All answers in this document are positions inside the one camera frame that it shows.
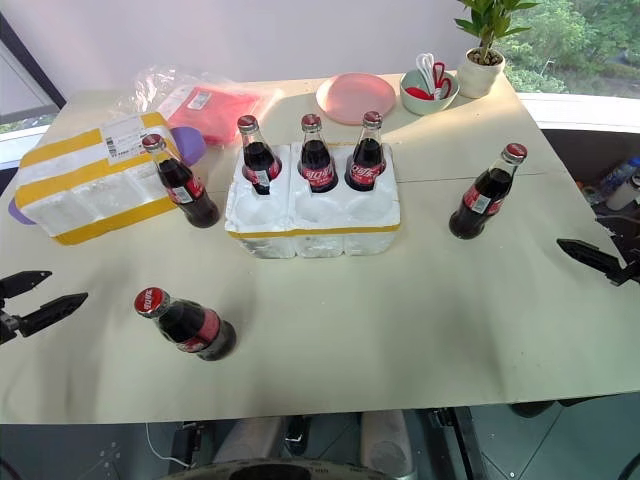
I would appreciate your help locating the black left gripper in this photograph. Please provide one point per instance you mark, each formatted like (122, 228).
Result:
(7, 325)

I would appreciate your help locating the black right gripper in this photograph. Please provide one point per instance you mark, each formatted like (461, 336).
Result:
(631, 272)

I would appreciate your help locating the glass cola bottle red cap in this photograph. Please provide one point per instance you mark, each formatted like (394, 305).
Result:
(195, 327)
(182, 190)
(480, 200)
(366, 165)
(257, 160)
(317, 165)

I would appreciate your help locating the white foam bottle tray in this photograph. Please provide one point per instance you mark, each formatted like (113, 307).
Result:
(310, 225)

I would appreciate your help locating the white plastic bottle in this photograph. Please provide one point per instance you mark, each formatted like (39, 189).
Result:
(622, 192)

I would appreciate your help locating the white shipping label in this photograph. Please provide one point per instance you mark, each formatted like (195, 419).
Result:
(125, 137)

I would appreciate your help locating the white plant pot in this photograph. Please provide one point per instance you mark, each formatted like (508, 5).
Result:
(479, 75)

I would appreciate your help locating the pale green bowl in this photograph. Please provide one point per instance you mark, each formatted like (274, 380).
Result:
(430, 105)

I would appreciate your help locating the red measuring spoon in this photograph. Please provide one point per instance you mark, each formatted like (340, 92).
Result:
(439, 75)

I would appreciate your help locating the white measuring spoon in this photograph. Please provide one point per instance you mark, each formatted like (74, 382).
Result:
(426, 70)

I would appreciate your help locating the green leafy plant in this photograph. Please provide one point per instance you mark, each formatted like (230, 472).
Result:
(492, 20)

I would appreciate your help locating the grey rounded leg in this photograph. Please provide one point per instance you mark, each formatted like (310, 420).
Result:
(385, 440)
(247, 440)

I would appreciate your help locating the clear bag with red cloth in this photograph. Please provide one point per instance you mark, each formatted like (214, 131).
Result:
(215, 107)

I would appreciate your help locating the pink round plate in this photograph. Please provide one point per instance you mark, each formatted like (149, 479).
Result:
(355, 97)

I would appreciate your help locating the black metal table frame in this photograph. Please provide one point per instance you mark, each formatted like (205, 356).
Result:
(460, 445)

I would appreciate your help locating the dark window frame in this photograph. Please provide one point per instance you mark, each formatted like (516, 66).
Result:
(30, 65)

